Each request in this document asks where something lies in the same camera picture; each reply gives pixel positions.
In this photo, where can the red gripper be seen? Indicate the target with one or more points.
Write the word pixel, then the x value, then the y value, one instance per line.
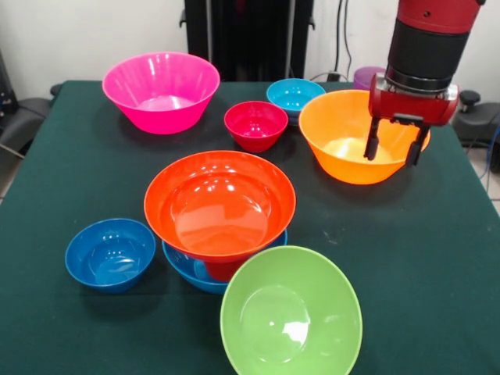
pixel 414 107

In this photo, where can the large orange bowl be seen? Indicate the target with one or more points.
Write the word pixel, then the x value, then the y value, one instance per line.
pixel 336 125

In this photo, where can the wide red-orange bowl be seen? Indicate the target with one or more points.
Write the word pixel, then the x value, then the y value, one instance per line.
pixel 218 211

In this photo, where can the green bowl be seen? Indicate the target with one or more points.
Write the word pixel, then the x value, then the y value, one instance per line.
pixel 289 312

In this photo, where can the red-orange plastic cup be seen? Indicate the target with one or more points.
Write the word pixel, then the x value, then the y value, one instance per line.
pixel 220 271

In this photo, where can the medium light blue bowl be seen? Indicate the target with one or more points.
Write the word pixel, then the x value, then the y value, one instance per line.
pixel 187 273

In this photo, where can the purple translucent cup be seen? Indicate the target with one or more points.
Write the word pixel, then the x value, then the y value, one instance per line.
pixel 365 78

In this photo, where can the black chair base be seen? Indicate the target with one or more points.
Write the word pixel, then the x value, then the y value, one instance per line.
pixel 23 117
pixel 476 121

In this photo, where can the small light blue bowl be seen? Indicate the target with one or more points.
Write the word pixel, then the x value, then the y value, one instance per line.
pixel 295 93

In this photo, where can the small crimson bowl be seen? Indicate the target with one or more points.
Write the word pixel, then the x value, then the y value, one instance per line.
pixel 254 121

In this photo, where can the large pink bowl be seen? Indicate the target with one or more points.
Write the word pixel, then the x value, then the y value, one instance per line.
pixel 156 86

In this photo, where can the small dark blue bowl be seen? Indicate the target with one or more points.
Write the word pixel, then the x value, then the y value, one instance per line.
pixel 109 254

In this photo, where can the dark green table cloth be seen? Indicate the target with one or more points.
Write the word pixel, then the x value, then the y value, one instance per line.
pixel 58 332

